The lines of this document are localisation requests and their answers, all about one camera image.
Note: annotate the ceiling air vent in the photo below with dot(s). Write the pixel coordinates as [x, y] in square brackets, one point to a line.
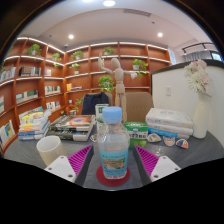
[137, 12]

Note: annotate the black track light rail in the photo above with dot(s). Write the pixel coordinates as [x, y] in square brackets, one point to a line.
[200, 45]

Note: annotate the cream cup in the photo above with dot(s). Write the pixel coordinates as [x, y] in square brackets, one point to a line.
[50, 148]

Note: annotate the pink white flower bouquet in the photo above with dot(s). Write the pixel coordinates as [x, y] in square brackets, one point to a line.
[198, 78]

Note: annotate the white book stack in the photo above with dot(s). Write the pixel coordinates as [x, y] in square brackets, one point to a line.
[168, 121]

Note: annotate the grey curtain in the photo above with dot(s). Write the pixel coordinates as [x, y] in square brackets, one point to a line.
[198, 56]

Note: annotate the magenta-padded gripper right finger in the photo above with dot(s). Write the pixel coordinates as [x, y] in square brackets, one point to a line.
[165, 166]

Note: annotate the window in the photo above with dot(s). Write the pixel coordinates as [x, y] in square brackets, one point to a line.
[216, 56]

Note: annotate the wooden shelf unit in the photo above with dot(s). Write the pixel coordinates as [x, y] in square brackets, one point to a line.
[83, 80]

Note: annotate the branched ceiling lamp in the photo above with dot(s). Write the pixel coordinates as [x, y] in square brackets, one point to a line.
[109, 3]

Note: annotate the beige chair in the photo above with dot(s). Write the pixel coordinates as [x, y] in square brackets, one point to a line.
[140, 106]

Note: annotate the colourful book stack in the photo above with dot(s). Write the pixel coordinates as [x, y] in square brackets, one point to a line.
[33, 125]

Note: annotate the clear blue-capped water bottle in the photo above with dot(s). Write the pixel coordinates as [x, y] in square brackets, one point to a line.
[113, 146]

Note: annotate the dark office chair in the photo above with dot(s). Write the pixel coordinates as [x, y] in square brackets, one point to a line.
[94, 103]

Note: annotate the recessed ceiling spotlight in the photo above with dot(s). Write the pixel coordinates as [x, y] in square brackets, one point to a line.
[71, 36]
[160, 34]

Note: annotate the wooden artist mannequin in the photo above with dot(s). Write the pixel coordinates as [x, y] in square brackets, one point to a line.
[119, 83]

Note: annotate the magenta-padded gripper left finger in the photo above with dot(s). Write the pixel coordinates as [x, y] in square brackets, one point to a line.
[58, 166]

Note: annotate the green white box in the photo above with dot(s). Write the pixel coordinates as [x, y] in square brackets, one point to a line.
[137, 133]

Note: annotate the small painted ornament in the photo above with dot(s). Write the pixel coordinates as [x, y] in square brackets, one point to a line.
[182, 143]
[93, 137]
[169, 141]

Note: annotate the white wall switch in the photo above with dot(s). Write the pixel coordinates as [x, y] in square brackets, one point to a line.
[168, 91]

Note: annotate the flat round red coaster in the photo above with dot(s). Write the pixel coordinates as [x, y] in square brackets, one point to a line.
[113, 182]

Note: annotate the tall green white carton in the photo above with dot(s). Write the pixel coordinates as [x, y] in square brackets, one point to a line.
[101, 113]

